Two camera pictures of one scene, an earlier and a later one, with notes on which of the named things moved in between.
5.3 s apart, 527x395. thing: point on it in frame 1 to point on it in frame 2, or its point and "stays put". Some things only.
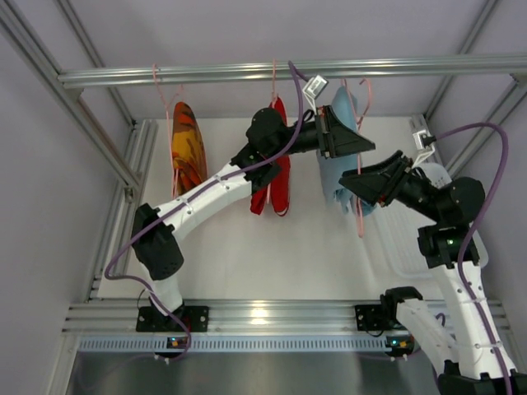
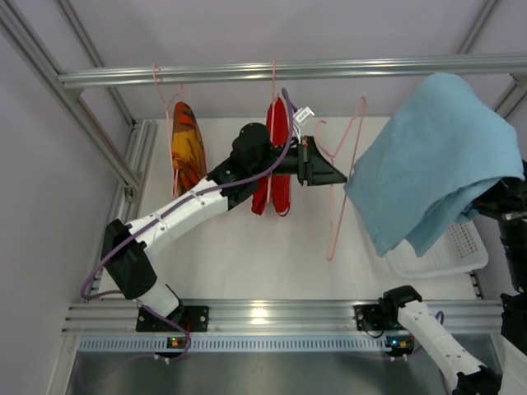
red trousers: (280, 178) stays put
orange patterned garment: (189, 163) stays put
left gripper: (327, 132) to (307, 160)
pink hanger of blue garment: (358, 123) to (330, 243)
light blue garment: (344, 103) to (431, 163)
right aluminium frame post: (512, 95) stays put
